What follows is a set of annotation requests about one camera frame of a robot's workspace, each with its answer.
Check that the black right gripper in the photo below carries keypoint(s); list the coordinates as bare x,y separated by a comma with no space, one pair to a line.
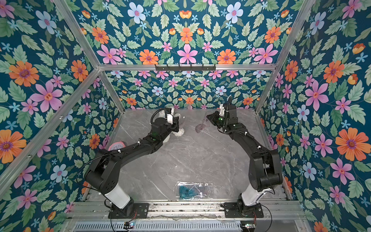
213,120

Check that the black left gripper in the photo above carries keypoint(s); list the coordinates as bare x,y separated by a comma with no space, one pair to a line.
175,121

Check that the clear ruler set bag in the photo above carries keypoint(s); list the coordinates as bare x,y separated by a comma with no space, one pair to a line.
205,120

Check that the purple protractor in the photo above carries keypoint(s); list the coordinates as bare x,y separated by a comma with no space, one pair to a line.
200,127

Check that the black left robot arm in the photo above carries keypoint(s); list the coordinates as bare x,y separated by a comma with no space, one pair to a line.
104,170

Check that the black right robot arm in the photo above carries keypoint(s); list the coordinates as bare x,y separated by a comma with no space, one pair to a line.
265,171

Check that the teal ruler set bag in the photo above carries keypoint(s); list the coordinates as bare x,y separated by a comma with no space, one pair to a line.
192,191

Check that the white teddy bear blue shirt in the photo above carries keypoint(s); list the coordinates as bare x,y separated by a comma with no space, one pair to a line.
179,133

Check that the pink alarm clock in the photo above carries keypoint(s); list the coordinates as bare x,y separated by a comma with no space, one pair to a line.
116,146

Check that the white vent grille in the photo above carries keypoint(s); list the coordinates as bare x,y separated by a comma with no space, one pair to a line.
158,226

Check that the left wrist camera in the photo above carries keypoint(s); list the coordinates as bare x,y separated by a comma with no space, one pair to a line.
170,119

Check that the black hook rail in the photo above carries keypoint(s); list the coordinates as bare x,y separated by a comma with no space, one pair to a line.
180,68

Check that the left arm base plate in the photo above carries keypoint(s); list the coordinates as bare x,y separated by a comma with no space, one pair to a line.
132,210

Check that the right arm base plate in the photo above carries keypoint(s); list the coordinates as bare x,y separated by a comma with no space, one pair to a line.
239,210

